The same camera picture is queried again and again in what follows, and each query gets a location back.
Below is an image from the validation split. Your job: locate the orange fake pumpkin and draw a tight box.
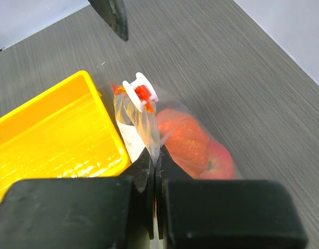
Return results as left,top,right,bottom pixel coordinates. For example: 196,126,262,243
156,109,209,178

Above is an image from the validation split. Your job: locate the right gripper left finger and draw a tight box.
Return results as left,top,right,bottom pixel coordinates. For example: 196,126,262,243
0,150,154,248

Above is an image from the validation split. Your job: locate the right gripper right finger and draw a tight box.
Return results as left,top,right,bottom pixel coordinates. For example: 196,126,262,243
155,147,308,248

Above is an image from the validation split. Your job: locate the red fake fruit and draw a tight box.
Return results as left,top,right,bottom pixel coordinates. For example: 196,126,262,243
198,141,235,179

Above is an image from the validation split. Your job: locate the clear zip top bag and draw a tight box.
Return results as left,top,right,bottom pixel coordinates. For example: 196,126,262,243
111,72,241,180

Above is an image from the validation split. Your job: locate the yellow plastic tray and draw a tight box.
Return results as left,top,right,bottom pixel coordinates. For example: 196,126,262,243
0,71,130,202

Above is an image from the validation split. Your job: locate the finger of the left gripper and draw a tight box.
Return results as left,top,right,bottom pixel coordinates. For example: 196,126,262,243
89,0,128,42

